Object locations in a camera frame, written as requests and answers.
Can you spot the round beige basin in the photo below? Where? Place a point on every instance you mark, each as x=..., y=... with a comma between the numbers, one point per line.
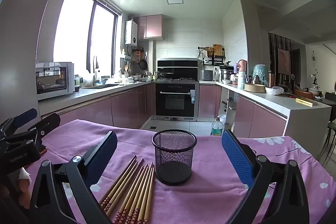
x=254, y=88

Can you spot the pile of wooden chopsticks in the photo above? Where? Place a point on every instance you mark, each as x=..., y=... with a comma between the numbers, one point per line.
x=131, y=187

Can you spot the black range hood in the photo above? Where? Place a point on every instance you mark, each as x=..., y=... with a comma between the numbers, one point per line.
x=177, y=67

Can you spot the person's left hand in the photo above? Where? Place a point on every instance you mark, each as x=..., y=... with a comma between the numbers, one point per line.
x=23, y=183

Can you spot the white bowl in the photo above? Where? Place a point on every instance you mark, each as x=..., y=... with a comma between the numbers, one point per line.
x=225, y=81

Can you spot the framed wall picture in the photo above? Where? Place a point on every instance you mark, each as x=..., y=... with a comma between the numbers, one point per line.
x=283, y=61

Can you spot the stainless steel pot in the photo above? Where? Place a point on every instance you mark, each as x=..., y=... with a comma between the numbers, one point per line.
x=226, y=75

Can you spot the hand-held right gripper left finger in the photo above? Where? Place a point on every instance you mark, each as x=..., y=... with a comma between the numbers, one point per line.
x=103, y=154

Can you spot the black mesh pen holder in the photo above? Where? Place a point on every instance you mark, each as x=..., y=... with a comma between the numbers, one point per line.
x=173, y=161

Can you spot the kitchen window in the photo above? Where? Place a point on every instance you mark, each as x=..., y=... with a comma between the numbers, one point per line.
x=76, y=29

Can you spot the wooden cutting board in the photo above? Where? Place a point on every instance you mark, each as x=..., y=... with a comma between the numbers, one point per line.
x=218, y=50

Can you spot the white water heater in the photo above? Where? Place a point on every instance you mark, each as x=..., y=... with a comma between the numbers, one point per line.
x=131, y=32

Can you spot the gas cooktop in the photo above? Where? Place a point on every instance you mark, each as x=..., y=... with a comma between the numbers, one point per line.
x=178, y=79

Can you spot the white microwave oven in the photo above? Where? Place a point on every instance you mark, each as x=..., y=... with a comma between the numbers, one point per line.
x=52, y=82

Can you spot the pink kitchen base cabinet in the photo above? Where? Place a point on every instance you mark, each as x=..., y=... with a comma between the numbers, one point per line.
x=126, y=106
x=262, y=119

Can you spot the kitchen faucet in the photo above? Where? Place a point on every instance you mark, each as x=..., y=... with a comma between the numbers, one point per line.
x=94, y=69

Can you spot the pink upper wall cabinet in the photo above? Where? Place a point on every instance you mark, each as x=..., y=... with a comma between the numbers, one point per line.
x=153, y=27

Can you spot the hanging frying pan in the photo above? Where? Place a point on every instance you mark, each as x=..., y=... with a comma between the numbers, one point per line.
x=143, y=64

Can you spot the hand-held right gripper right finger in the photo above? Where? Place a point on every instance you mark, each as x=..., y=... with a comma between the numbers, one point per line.
x=236, y=158

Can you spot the pink floral tablecloth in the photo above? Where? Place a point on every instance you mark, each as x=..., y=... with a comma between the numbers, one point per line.
x=204, y=200

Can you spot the white plastic bag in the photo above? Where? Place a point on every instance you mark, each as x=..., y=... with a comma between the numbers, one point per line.
x=274, y=91

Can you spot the kitchen sink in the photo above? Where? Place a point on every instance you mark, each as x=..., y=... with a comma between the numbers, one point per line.
x=101, y=86

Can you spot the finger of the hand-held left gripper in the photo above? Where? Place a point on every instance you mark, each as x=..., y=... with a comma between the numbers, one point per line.
x=50, y=123
x=25, y=117

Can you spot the cooking oil bottle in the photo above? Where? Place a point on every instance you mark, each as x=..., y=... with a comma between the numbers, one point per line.
x=216, y=129

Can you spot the black built-in oven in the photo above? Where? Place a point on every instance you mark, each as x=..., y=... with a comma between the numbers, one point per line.
x=174, y=100

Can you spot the black wall rack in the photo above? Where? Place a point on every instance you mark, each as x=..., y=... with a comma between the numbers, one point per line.
x=215, y=58

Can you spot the flat golden box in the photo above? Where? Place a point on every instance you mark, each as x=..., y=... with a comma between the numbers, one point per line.
x=306, y=101

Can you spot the teal plastic covered appliance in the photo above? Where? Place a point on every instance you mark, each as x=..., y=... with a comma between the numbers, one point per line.
x=261, y=73

